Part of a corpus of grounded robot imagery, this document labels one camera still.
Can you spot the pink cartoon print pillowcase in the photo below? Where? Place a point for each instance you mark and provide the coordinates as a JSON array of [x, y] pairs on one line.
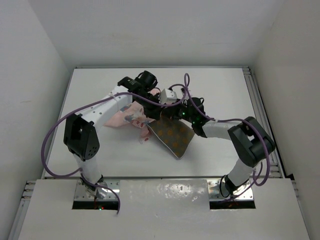
[[133, 114]]

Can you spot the right aluminium frame rail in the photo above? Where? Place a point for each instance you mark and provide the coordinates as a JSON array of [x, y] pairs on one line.
[[276, 169]]

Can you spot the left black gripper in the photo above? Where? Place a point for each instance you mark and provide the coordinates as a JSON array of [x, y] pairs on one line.
[[154, 113]]

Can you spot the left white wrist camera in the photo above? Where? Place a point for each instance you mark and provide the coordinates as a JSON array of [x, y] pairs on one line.
[[167, 97]]

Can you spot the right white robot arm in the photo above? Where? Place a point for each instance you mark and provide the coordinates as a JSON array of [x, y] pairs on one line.
[[251, 142]]

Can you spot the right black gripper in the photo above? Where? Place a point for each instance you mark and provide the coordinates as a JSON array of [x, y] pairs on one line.
[[169, 111]]

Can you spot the aluminium frame rail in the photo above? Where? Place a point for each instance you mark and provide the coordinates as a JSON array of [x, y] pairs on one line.
[[276, 169], [22, 210]]

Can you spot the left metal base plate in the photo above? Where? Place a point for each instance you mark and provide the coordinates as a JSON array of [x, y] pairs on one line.
[[84, 194]]

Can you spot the left aluminium frame rail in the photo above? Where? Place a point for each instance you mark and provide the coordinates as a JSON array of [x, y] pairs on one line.
[[22, 210]]

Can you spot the grey orange dotted pillow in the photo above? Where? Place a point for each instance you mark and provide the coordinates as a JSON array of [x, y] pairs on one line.
[[173, 134]]

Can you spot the white front cover board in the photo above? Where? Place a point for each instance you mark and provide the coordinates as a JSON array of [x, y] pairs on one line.
[[163, 210]]

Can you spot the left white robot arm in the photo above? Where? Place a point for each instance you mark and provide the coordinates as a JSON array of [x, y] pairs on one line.
[[81, 129]]

